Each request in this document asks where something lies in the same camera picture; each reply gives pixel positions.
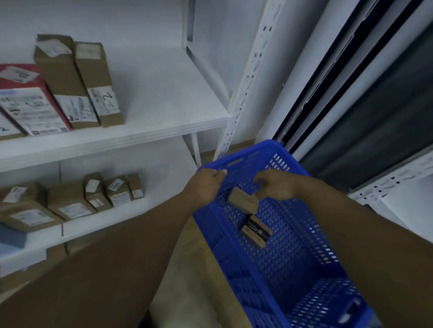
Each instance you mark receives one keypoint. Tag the bottom-shelf brown parcels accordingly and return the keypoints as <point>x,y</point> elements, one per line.
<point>30,192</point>

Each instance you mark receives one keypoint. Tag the small red box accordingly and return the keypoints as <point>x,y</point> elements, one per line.
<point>34,111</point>

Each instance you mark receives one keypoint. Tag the brown box labelled 4004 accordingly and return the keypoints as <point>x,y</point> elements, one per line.
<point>118,197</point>

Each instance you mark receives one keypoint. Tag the white metal shelf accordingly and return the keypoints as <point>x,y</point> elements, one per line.
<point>406,202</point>
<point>152,101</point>

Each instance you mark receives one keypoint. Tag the torn brown cardboard sheet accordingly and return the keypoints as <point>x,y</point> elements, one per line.
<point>50,260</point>

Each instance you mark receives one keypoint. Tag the blue plastic crate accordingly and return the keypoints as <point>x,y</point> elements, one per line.
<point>287,263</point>

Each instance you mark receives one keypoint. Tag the brown box labelled 2490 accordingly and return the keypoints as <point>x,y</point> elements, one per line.
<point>6,130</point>

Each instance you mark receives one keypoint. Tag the person's left hand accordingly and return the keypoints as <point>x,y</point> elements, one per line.
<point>204,187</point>

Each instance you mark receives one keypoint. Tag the person's right hand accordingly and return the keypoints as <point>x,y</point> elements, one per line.
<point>280,186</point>

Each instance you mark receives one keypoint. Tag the white standing air conditioner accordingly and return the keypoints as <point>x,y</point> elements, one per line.
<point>304,67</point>

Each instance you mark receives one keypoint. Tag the brown parcel with black tape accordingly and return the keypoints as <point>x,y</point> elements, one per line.
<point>255,231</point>

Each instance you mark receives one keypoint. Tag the light blue box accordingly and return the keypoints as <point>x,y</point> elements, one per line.
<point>11,236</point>

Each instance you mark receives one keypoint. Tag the person's left forearm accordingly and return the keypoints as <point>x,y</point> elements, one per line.
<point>101,270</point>

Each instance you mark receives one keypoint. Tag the brown parcel marked 1-3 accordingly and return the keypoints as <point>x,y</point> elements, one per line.
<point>64,196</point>

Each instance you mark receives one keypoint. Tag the person's right forearm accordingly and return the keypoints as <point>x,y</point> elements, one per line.
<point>372,253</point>

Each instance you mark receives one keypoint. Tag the long brown box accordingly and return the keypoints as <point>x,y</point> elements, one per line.
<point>96,196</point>

